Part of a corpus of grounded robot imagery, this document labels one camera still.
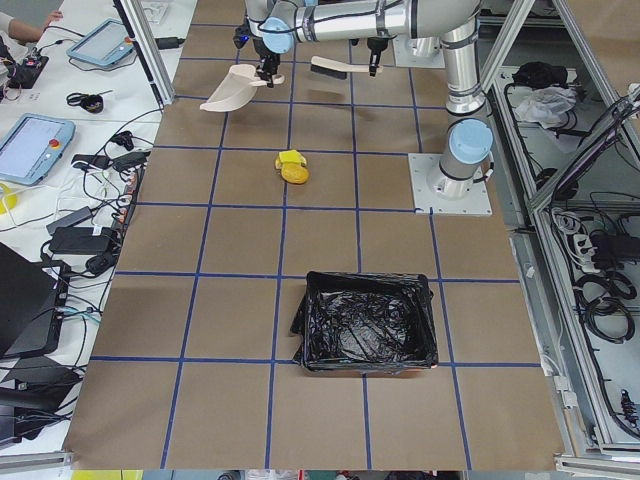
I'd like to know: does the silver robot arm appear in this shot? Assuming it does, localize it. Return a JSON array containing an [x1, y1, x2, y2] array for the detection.
[[233, 0, 493, 200], [245, 1, 399, 83]]

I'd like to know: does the white hand brush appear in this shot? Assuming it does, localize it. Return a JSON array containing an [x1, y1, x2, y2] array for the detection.
[[310, 56, 369, 79]]

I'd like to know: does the teach pendant near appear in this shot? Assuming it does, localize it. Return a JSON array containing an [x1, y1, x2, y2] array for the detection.
[[1, 113, 76, 186]]

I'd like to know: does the black power adapter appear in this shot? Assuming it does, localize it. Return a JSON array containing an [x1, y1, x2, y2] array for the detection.
[[49, 227, 118, 255]]

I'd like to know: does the teach pendant far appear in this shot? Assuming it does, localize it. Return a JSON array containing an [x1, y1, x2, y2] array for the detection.
[[67, 19, 134, 69]]

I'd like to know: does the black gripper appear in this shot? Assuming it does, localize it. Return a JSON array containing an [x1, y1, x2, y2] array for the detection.
[[234, 27, 280, 88], [366, 37, 388, 76]]

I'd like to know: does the brown bread roll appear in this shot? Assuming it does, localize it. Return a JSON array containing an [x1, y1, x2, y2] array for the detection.
[[280, 164, 310, 185]]

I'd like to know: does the yellow green sponge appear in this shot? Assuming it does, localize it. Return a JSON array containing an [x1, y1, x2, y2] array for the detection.
[[277, 150, 306, 165]]

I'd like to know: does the pink bin with black bag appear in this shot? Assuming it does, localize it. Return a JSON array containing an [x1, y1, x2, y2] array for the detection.
[[290, 271, 439, 373]]

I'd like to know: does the black laptop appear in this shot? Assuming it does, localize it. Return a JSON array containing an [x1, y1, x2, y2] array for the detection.
[[1, 245, 70, 359]]

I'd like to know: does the white plastic dustpan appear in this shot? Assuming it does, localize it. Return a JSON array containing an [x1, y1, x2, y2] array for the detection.
[[199, 64, 268, 112]]

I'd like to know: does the teach pendant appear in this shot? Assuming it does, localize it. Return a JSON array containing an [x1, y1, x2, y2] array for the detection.
[[1, 113, 76, 186], [67, 19, 134, 69]]

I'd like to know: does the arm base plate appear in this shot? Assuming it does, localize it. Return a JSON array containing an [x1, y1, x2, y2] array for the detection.
[[393, 35, 444, 69], [408, 153, 492, 217]]

